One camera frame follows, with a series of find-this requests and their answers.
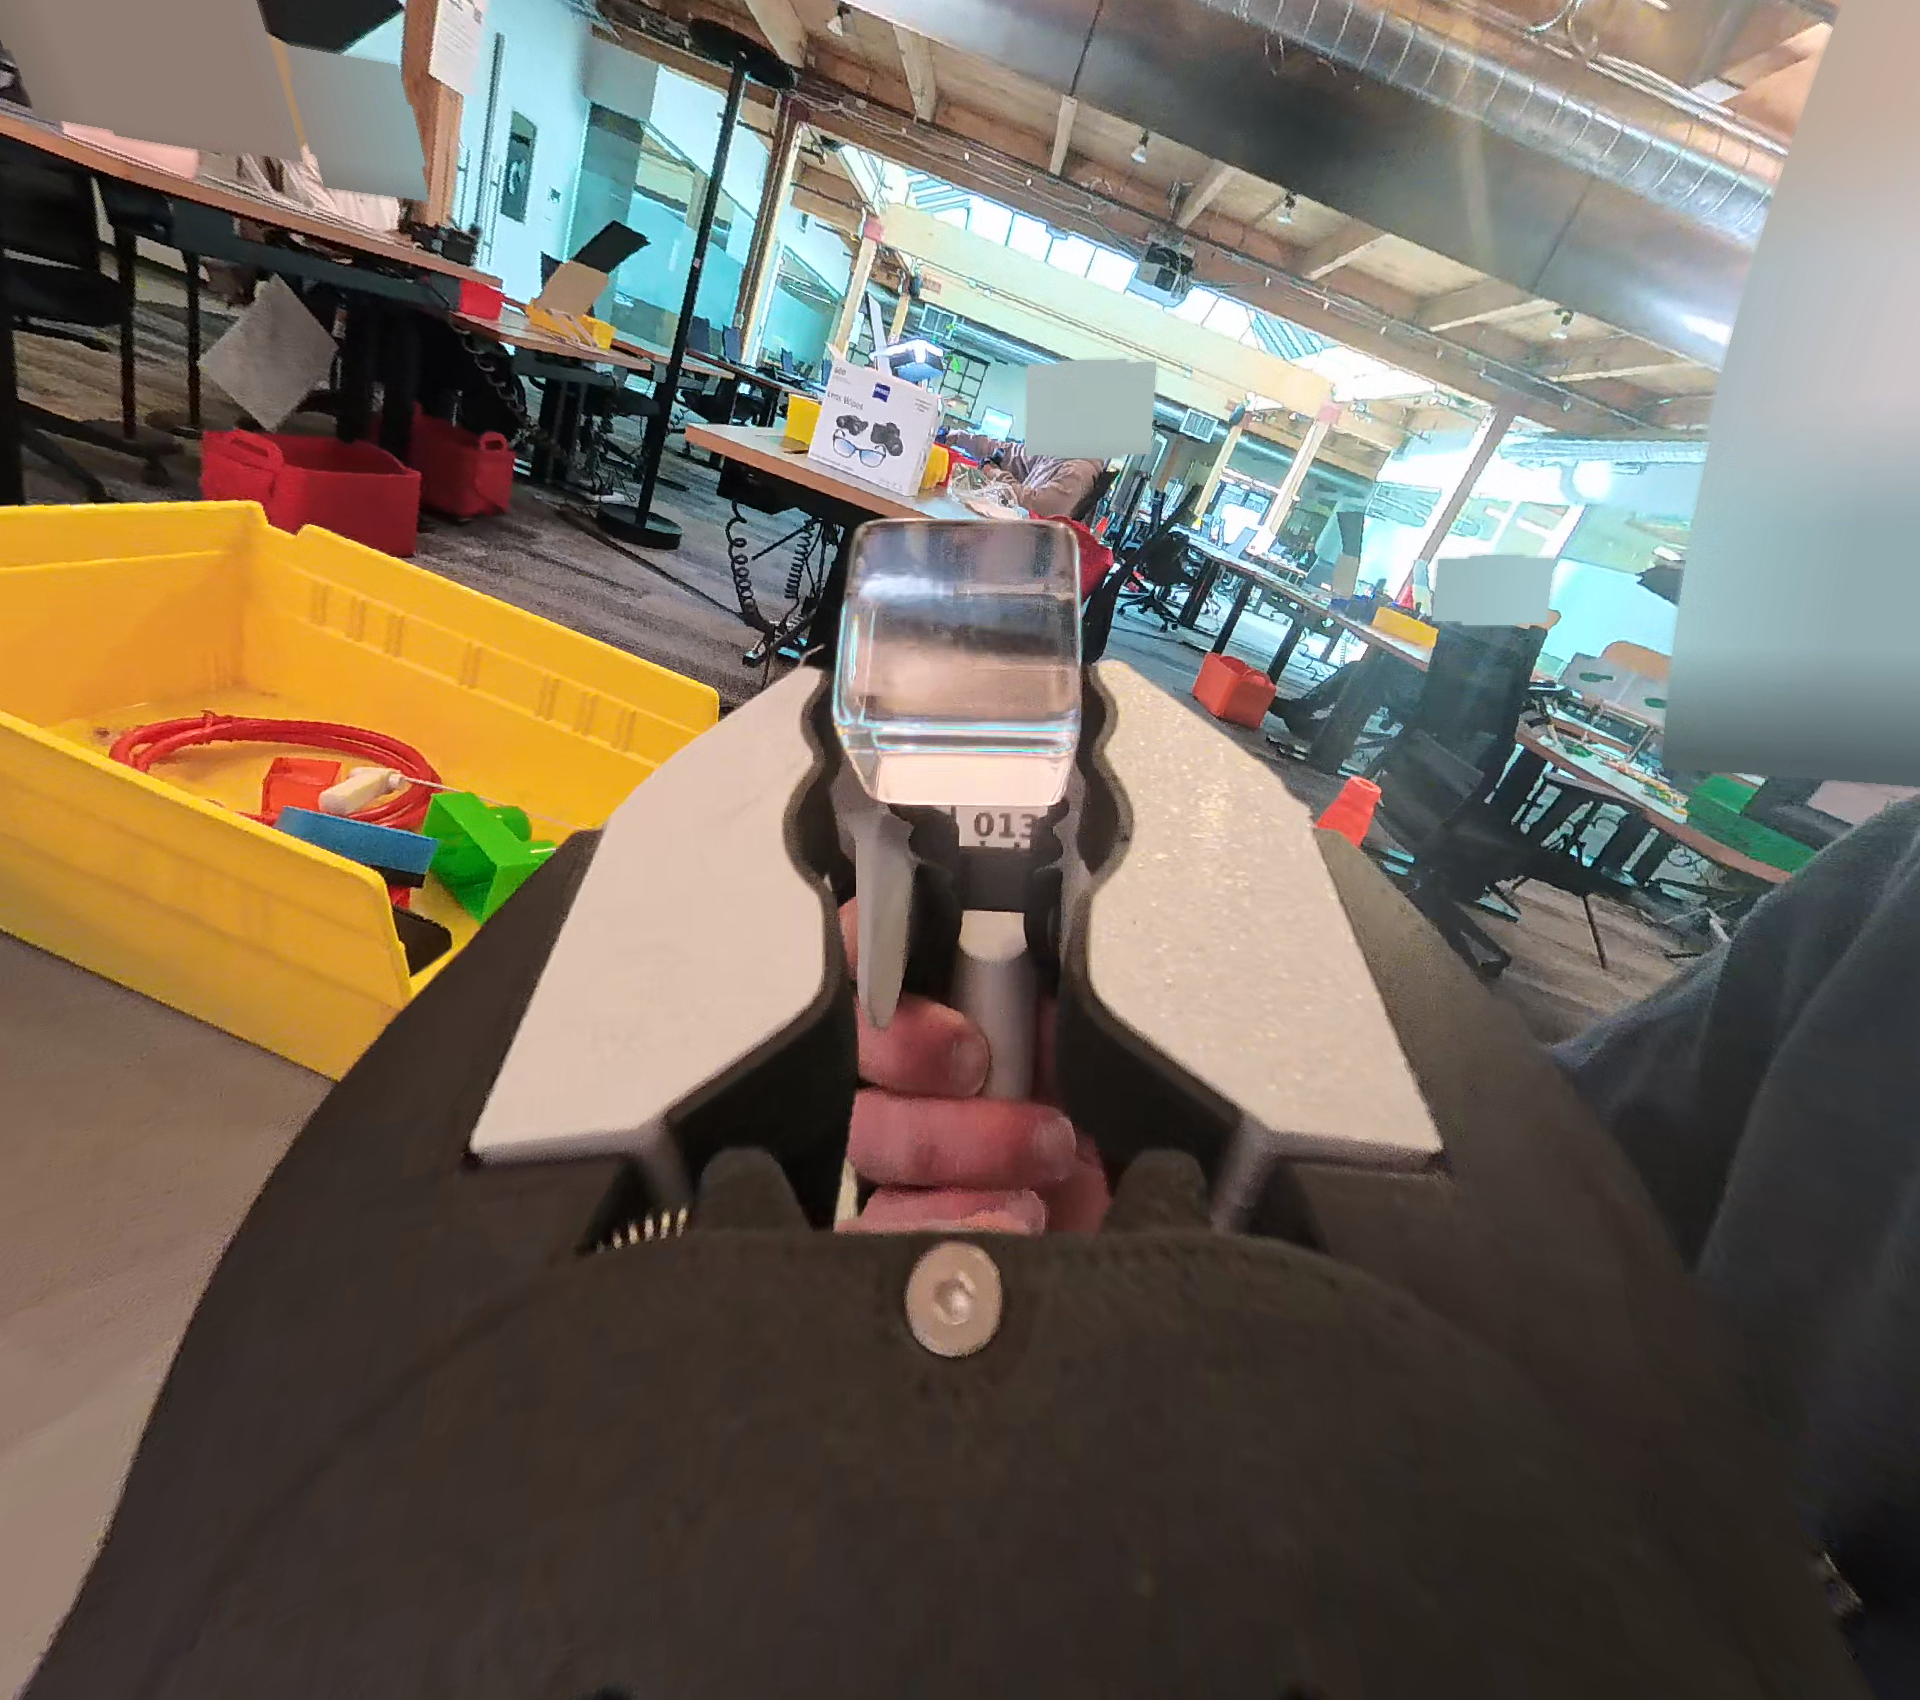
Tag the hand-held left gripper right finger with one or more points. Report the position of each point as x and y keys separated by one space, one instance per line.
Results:
x=1261 y=965

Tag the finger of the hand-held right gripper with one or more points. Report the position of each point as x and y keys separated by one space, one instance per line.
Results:
x=882 y=921

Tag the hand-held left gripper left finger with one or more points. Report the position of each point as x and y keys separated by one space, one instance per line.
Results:
x=660 y=965

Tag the clear acrylic cube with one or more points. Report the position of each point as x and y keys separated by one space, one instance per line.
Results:
x=960 y=665

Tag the person's right forearm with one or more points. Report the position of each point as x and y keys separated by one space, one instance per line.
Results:
x=1785 y=1130

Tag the person's right hand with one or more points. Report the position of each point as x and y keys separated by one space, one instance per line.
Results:
x=960 y=1138

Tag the green plastic block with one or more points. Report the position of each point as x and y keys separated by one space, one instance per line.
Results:
x=481 y=853

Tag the orange floor bin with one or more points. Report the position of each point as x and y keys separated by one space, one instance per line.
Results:
x=1233 y=691

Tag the blue flat block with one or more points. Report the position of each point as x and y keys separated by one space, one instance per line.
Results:
x=352 y=839

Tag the black office chair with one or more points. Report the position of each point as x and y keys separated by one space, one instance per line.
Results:
x=61 y=260
x=1478 y=710

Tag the white plug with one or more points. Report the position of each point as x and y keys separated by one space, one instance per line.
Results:
x=356 y=793

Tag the small yellow bin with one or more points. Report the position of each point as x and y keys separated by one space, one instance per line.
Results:
x=1407 y=629
x=579 y=329

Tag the orange red block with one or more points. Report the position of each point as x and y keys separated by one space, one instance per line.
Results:
x=308 y=783

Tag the wooden desk with box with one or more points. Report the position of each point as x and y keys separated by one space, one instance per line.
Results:
x=780 y=462

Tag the white box with glasses print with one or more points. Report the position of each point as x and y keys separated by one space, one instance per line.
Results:
x=879 y=425

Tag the yellow plastic bin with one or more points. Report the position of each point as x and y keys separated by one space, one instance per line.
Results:
x=181 y=890

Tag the green boards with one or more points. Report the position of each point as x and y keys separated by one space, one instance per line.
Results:
x=1748 y=822

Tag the small red fabric bin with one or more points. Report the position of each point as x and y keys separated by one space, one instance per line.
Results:
x=465 y=467

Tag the large red fabric bin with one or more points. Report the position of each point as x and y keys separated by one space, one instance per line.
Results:
x=308 y=493

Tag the grey sheet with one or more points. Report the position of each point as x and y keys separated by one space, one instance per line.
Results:
x=270 y=359

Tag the long wooden desk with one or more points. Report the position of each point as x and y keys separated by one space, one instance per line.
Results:
x=374 y=274

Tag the white paper sign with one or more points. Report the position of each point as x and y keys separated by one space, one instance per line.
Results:
x=458 y=20

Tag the large silver spiral duct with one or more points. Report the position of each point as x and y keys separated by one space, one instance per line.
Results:
x=1201 y=4

